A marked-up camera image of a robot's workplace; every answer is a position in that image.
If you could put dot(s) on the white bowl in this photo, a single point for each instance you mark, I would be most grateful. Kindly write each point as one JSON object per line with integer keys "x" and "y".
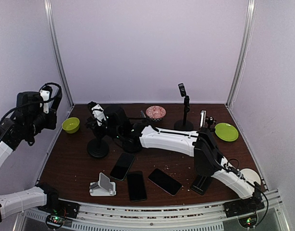
{"x": 251, "y": 175}

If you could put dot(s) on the aluminium frame post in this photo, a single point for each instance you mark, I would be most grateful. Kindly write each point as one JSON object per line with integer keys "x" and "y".
{"x": 248, "y": 28}
{"x": 57, "y": 54}

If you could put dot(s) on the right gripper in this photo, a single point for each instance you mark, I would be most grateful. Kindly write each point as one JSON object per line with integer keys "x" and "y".
{"x": 94, "y": 128}

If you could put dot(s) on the front aluminium rail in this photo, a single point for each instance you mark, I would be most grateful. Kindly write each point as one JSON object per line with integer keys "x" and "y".
{"x": 200, "y": 217}

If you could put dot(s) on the white folding phone stand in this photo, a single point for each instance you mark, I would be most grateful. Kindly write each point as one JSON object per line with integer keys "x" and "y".
{"x": 103, "y": 187}

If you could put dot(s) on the green plate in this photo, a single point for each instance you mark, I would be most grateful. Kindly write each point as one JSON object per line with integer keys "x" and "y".
{"x": 226, "y": 132}

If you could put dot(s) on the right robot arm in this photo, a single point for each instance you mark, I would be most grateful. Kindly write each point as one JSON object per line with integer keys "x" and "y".
{"x": 209, "y": 162}

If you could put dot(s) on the pink smartphone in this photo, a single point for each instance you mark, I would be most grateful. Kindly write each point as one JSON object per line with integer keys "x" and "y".
{"x": 165, "y": 182}

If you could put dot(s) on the red patterned bowl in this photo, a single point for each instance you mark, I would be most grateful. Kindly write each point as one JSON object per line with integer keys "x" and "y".
{"x": 155, "y": 113}

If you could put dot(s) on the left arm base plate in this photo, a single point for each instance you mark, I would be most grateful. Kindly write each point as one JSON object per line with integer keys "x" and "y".
{"x": 65, "y": 209}

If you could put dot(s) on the grey smartphone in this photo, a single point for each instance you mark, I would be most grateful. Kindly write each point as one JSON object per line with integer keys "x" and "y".
{"x": 122, "y": 166}

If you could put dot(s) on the blue smartphone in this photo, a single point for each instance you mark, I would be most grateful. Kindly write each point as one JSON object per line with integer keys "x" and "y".
{"x": 136, "y": 186}

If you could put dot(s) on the silver smartphone on right stand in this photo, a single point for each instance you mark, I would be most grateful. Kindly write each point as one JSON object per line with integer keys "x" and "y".
{"x": 202, "y": 119}

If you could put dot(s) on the black stand with teal phone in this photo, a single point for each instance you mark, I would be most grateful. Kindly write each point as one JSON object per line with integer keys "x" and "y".
{"x": 132, "y": 145}

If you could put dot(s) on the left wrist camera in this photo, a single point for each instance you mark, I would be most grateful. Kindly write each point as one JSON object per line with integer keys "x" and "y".
{"x": 50, "y": 101}

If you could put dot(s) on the left aluminium frame post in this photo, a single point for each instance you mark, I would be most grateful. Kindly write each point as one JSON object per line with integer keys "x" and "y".
{"x": 57, "y": 54}

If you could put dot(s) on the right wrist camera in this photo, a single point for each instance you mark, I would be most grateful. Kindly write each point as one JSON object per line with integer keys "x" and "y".
{"x": 97, "y": 112}

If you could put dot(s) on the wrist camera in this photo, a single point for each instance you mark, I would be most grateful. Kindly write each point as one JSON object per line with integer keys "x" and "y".
{"x": 97, "y": 112}
{"x": 50, "y": 101}

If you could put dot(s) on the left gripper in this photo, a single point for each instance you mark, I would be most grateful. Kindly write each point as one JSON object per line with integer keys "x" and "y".
{"x": 51, "y": 123}

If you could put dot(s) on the black folding phone stand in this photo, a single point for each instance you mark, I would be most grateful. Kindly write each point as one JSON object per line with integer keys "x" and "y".
{"x": 201, "y": 184}

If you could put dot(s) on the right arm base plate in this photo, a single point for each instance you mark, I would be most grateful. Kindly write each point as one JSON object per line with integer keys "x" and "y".
{"x": 241, "y": 207}

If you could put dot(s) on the black gooseneck stand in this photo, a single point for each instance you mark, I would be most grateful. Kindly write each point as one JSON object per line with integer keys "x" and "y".
{"x": 211, "y": 122}
{"x": 97, "y": 147}

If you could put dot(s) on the right aluminium frame post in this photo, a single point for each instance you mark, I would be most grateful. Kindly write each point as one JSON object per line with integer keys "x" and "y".
{"x": 248, "y": 28}

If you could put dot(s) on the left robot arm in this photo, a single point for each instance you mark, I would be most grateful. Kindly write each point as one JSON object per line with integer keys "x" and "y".
{"x": 34, "y": 112}

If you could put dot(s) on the green bowl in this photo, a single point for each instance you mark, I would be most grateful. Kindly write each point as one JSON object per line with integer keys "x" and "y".
{"x": 71, "y": 125}

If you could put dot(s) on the black stand with pink phone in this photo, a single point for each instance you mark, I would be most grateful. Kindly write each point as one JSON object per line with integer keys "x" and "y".
{"x": 184, "y": 124}

